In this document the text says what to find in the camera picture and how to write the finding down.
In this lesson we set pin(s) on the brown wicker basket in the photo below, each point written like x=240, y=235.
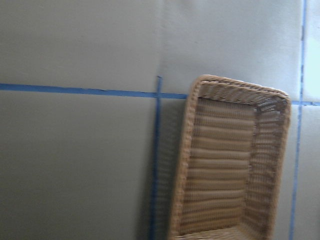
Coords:
x=230, y=162

